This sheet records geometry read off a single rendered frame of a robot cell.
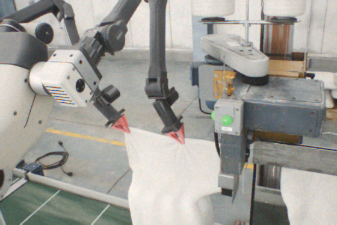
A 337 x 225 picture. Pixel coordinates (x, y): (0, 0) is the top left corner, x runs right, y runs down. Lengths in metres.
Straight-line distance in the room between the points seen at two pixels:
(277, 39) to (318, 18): 4.71
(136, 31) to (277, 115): 6.27
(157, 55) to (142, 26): 5.82
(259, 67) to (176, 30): 5.66
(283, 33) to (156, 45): 0.53
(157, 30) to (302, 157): 0.69
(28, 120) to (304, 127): 0.76
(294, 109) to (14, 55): 0.76
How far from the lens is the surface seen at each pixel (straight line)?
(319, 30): 6.06
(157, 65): 1.11
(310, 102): 0.89
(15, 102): 0.85
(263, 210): 1.59
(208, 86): 1.33
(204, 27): 5.87
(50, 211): 2.11
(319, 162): 1.14
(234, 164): 0.99
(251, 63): 0.97
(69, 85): 0.75
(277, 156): 1.13
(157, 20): 1.14
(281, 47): 1.33
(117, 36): 0.89
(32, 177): 2.47
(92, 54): 0.82
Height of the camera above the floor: 1.66
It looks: 24 degrees down
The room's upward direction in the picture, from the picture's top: 4 degrees counter-clockwise
